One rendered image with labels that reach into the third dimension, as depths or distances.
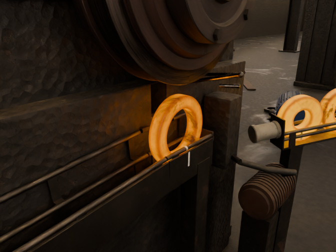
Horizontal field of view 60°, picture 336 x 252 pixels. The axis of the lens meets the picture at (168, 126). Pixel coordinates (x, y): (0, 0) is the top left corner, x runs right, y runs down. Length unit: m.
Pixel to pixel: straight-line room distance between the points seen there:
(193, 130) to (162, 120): 0.15
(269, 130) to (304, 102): 0.15
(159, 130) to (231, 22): 0.28
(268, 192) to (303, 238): 0.73
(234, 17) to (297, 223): 1.30
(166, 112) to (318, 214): 1.36
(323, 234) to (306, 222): 0.10
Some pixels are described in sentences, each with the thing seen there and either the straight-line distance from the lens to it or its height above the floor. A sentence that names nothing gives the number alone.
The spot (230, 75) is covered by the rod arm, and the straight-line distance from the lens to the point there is 0.73.
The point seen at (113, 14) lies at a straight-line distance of 0.52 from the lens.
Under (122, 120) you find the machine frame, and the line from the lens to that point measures 0.69.
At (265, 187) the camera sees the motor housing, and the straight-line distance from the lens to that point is 0.98.
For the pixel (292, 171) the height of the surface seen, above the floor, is 0.56.
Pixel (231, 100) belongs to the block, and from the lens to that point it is 0.88.
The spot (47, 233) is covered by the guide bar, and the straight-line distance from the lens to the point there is 0.56.
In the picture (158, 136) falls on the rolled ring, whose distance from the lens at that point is 0.67.
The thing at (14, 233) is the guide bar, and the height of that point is 0.68.
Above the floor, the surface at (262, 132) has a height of 0.68.
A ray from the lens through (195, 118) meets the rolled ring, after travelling 0.78.
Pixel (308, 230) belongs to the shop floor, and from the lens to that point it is 1.74.
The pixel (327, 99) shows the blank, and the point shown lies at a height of 0.77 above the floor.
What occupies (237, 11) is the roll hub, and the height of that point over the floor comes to 1.04.
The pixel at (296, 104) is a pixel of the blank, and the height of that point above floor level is 0.76.
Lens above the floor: 1.03
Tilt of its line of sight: 21 degrees down
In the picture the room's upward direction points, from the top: straight up
